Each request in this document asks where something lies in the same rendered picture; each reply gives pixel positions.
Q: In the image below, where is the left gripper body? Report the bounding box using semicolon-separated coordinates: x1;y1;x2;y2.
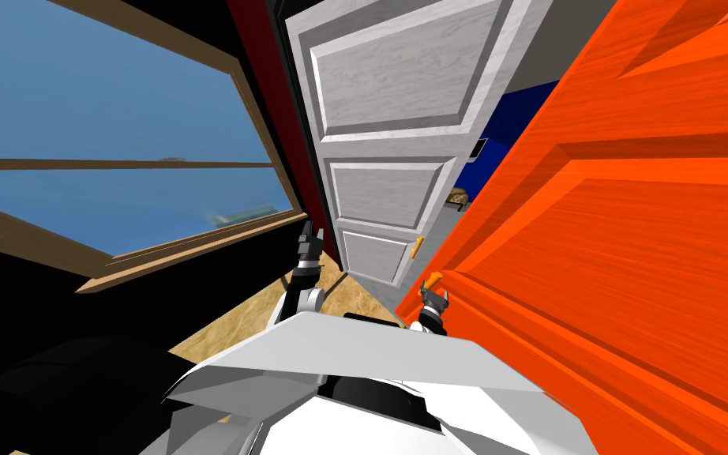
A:
297;236;324;261

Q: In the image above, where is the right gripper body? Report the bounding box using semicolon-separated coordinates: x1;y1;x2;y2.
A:
420;291;450;316

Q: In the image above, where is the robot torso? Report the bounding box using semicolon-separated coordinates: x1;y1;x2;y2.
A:
161;310;600;455

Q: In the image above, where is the white panelled door leaf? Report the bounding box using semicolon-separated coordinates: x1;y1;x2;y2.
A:
283;0;556;288

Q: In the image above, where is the orange wooden door leaf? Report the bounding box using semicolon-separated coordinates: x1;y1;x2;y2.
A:
394;0;728;455

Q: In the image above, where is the wooden framed window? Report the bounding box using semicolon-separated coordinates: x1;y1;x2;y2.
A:
0;0;310;295

